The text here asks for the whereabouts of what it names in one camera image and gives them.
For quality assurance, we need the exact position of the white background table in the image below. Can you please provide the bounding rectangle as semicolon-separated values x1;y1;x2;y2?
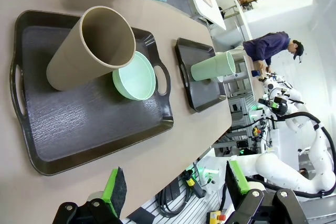
181;0;227;30

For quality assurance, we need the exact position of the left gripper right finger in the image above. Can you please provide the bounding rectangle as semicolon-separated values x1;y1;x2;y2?
225;159;309;224

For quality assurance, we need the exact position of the aluminium frame rack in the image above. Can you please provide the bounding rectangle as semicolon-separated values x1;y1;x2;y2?
225;58;260;130

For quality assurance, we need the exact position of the mint green bowl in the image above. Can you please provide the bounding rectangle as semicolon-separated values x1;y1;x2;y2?
112;50;158;101

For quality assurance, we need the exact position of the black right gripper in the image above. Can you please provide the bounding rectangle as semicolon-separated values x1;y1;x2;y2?
272;97;289;116

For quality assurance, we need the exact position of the tall tan cup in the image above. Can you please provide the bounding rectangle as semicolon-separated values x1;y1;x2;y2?
46;5;137;92

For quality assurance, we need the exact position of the black corrugated cable hose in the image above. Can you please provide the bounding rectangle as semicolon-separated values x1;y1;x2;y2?
245;175;336;200
271;112;336;162

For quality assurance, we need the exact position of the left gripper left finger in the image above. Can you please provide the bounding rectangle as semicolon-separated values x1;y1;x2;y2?
52;166;128;224

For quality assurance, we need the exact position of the large dark tray with handles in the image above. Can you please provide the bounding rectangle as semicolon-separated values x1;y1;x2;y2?
9;10;174;176

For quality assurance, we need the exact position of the background person in navy jacket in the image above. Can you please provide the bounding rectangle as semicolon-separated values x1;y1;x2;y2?
243;31;305;65

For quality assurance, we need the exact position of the white control cabinet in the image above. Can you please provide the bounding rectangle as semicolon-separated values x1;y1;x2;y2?
272;126;300;172

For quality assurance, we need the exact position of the small dark tray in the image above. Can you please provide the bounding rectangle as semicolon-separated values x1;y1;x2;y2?
174;37;227;113

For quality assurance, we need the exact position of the background wooden workbench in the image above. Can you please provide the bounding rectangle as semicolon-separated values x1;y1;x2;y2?
243;56;263;91

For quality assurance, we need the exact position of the black handle with yellow label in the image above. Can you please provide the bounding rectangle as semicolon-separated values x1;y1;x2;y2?
183;170;207;198

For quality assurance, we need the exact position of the black square plate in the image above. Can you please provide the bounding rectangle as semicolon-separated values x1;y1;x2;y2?
125;207;155;224

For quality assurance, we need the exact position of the coiled black cable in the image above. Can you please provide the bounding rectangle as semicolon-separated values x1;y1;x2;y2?
156;182;195;218

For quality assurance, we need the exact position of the pale green cup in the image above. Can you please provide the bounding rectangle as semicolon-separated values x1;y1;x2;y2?
190;50;236;82

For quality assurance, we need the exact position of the yellow emergency stop box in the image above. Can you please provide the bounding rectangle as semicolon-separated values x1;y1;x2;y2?
206;209;227;224

